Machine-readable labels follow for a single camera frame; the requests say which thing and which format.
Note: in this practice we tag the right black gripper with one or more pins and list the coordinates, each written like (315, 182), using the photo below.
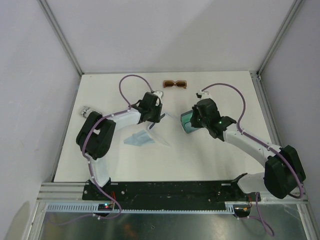
(194, 123)

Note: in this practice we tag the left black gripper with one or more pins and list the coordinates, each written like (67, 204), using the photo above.
(157, 116)

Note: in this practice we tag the white frame sunglasses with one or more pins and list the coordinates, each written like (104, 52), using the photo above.
(167, 131)

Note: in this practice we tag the blue glasses case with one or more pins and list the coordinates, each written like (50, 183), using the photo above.
(187, 122)

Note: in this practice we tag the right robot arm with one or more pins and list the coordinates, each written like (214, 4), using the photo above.
(283, 171)

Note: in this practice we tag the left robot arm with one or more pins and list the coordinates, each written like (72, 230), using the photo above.
(95, 136)

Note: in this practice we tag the brown sunglasses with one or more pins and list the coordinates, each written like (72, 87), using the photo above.
(178, 83)

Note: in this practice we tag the crumpled blue cleaning cloth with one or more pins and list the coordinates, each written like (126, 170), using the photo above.
(139, 139)

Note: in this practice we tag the newspaper print pouch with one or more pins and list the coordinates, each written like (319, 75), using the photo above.
(85, 111)

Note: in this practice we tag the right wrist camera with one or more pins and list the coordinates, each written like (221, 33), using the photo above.
(203, 95)

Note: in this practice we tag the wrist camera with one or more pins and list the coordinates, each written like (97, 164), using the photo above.
(159, 94)
(203, 95)

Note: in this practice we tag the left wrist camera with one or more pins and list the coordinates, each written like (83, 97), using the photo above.
(159, 94)

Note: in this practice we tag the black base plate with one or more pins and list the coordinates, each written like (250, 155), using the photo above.
(170, 195)

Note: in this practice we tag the aluminium frame rail front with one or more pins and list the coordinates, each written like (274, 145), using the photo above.
(73, 191)

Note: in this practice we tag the right aluminium corner post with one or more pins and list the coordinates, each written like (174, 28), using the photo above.
(281, 33)

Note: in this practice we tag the aluminium corner post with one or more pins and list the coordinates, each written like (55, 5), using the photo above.
(281, 33)
(52, 20)

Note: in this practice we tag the left aluminium corner post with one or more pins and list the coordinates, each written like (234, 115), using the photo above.
(52, 20)

